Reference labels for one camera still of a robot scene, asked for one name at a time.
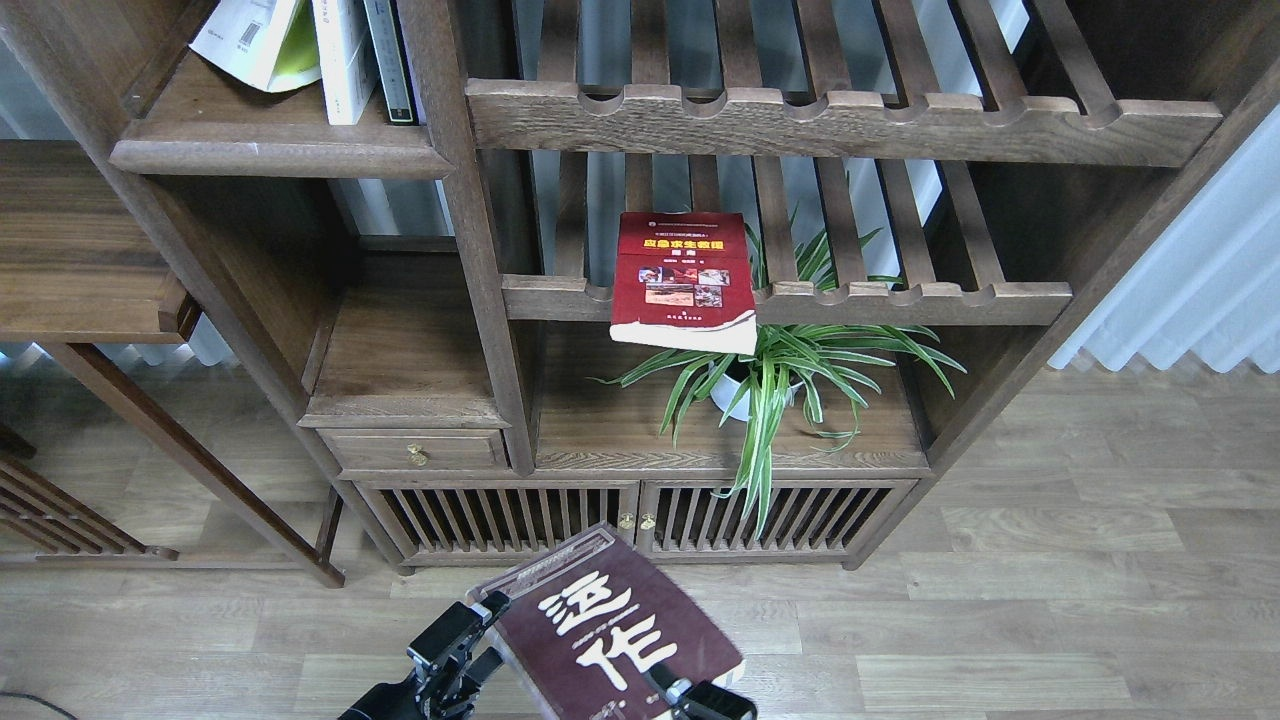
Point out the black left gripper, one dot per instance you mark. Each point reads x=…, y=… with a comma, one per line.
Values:
x=445, y=680

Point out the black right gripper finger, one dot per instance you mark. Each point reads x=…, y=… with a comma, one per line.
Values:
x=704, y=700

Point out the maroon book white characters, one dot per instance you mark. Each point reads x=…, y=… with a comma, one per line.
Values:
x=588, y=619

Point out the yellow green book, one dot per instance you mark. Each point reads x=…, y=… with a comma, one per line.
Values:
x=269, y=45

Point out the brass drawer knob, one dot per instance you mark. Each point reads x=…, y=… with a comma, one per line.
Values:
x=417, y=456

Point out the white plant pot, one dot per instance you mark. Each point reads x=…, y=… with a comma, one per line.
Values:
x=732, y=392

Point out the green spider plant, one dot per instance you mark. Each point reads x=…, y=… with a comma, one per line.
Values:
x=837, y=354

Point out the dark wooden bookshelf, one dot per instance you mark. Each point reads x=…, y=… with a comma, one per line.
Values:
x=448, y=285

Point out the red book with photos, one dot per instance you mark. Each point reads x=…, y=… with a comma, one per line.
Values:
x=683, y=280

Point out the white upright book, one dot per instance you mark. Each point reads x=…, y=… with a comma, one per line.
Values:
x=347, y=60

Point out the dark green upright book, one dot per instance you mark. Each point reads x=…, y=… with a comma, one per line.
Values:
x=389, y=50

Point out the white curtain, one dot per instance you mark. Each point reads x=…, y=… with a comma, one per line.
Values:
x=1209, y=285

